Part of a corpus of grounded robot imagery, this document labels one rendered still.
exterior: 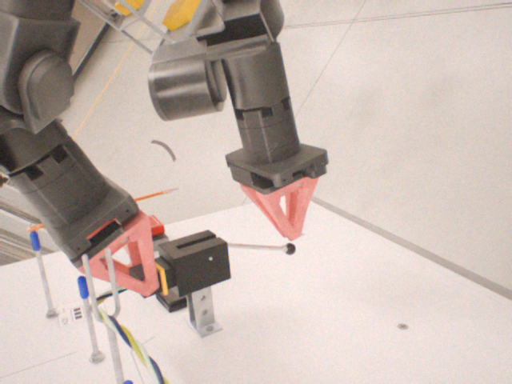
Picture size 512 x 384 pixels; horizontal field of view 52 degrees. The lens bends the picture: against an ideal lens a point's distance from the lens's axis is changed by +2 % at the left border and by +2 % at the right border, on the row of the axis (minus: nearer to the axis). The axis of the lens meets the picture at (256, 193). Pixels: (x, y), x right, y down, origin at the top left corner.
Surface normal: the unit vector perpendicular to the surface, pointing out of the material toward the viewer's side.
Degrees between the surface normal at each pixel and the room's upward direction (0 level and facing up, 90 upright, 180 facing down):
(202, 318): 93
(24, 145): 91
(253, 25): 112
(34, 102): 71
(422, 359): 48
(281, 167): 39
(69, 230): 23
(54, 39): 142
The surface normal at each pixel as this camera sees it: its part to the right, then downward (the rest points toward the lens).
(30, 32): 0.85, 0.51
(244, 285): -0.08, -0.94
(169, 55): -0.25, -0.22
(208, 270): 0.52, 0.24
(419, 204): -0.72, -0.47
